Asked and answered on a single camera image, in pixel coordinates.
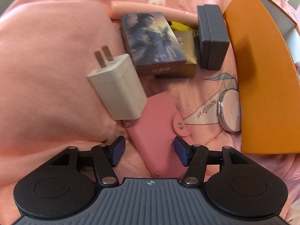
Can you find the round pink compact mirror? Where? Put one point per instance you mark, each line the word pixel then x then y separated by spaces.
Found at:
pixel 229 111

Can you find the orange storage box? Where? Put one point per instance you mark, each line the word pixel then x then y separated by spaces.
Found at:
pixel 264 40

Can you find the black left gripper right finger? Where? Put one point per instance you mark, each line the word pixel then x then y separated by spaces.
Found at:
pixel 194 157

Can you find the long pink case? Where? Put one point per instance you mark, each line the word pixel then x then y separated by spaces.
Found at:
pixel 119 8

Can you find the white hand cream tube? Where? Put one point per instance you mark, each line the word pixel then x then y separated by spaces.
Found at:
pixel 156 2

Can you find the dark grey small box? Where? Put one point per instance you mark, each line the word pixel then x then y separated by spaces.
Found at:
pixel 213 37

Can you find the yellow tape measure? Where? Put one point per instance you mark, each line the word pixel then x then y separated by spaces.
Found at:
pixel 176 26

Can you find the white wall charger plug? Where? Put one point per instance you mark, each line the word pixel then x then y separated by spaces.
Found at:
pixel 118 86

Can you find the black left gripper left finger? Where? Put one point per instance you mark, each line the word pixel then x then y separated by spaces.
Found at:
pixel 105 158

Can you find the pink leather pouch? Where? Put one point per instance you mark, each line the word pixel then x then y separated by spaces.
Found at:
pixel 153 134

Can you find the gold gift box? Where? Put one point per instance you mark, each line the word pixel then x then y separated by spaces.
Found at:
pixel 188 70

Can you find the illustrated card box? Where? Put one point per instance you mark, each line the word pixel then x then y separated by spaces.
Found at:
pixel 151 43

